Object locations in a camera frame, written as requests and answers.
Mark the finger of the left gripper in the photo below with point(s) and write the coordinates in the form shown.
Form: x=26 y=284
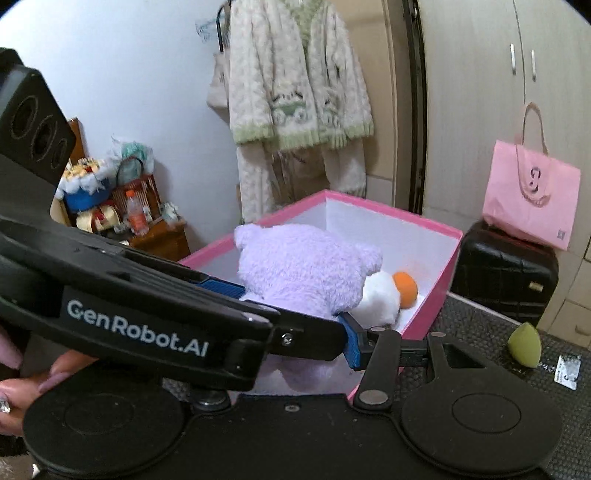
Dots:
x=222 y=287

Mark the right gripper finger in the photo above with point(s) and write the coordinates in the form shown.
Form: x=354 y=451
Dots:
x=379 y=350

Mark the white plush toy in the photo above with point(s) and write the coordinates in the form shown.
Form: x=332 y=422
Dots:
x=381 y=302

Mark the orange sponge ball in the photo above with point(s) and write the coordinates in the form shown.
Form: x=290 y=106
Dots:
x=407 y=287

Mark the purple plush toy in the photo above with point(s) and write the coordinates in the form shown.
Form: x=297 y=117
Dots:
x=302 y=268

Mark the person's left hand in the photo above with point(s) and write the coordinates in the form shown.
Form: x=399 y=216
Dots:
x=45 y=363

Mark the wooden side cabinet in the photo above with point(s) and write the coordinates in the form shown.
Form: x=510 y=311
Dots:
x=164 y=241

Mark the orange drink bottle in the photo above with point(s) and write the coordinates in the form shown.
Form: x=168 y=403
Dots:
x=135 y=214

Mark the blue flower bouquet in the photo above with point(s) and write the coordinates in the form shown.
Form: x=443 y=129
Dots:
x=86 y=184

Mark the pink cardboard box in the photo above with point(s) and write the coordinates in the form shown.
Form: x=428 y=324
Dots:
x=424 y=248

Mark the woven basket bag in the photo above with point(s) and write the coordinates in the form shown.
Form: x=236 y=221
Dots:
x=143 y=185

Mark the black suitcase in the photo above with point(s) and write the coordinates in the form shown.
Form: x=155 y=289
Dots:
x=510 y=276

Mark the black table mat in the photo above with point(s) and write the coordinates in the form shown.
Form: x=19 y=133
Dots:
x=488 y=333

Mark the cream knit cardigan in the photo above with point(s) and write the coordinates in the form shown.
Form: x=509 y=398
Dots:
x=295 y=87

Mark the small foil sachet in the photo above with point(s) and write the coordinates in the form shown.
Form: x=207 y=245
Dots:
x=567 y=371

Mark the pink tote bag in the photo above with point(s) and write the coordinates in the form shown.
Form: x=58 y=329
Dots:
x=531 y=195

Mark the black clothes rack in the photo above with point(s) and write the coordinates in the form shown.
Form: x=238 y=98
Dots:
x=387 y=38

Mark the beige wooden wardrobe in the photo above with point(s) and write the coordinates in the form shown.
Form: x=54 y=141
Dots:
x=483 y=61

